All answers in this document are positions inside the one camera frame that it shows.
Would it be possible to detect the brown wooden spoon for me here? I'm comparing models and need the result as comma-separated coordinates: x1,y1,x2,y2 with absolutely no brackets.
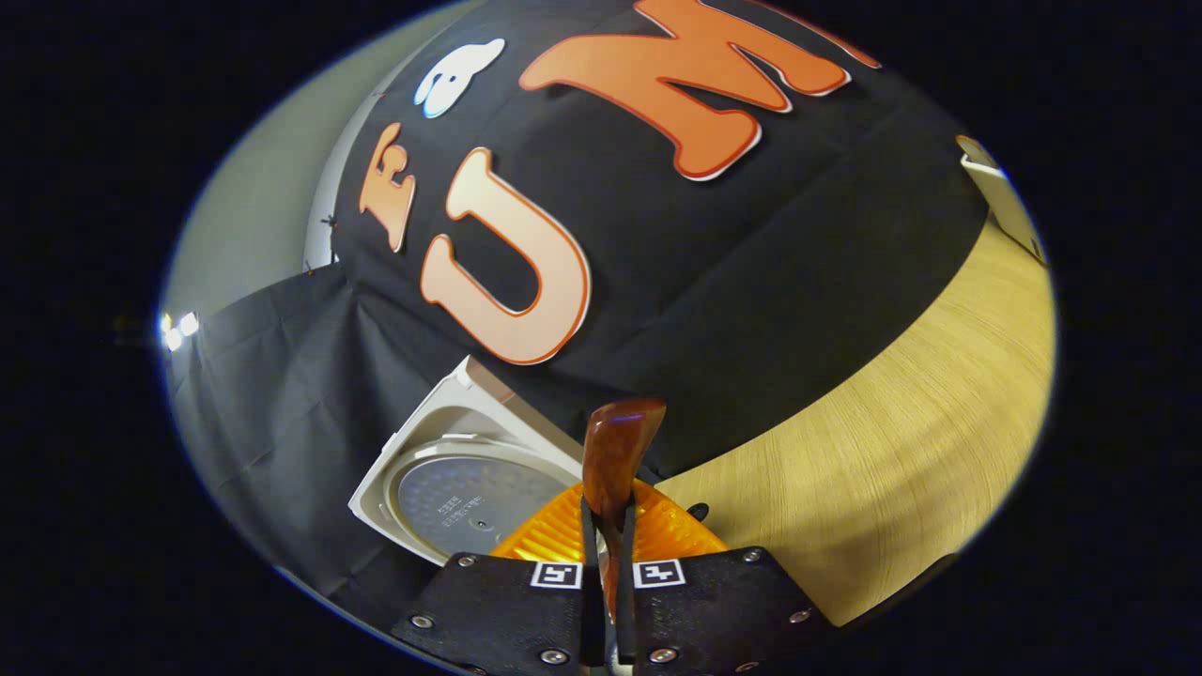
582,398,668,616

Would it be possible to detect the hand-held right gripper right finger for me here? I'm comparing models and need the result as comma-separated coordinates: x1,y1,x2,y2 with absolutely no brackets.
615,479,832,675

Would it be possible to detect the white rice cooker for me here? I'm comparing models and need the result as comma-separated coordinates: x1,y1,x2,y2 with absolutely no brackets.
348,355,588,567

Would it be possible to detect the white toaster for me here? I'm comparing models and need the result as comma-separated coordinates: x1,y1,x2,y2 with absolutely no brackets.
956,135,1049,267

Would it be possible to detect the black backdrop cloth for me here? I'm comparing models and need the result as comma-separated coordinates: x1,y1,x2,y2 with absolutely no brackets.
164,0,992,611

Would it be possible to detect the white ceiling light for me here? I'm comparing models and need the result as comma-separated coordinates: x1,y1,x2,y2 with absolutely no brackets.
158,312,201,353

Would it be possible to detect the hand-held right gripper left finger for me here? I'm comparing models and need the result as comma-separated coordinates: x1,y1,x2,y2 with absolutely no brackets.
390,479,603,672

